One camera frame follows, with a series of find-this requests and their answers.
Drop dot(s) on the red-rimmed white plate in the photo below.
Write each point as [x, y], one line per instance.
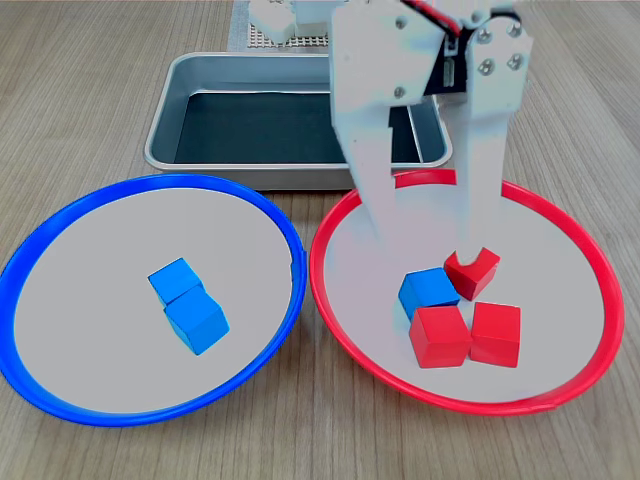
[550, 300]

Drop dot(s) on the blue-rimmed white plate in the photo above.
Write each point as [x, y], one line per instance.
[100, 300]

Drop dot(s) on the black tray mat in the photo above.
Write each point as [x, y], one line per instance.
[250, 130]

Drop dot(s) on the red cube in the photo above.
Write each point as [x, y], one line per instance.
[440, 337]
[475, 282]
[495, 335]

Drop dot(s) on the pale perforated base plate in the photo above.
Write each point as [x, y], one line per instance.
[260, 44]

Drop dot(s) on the blue cube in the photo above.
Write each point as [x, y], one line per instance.
[197, 322]
[175, 277]
[430, 292]

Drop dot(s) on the steel tray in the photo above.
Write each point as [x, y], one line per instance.
[160, 125]

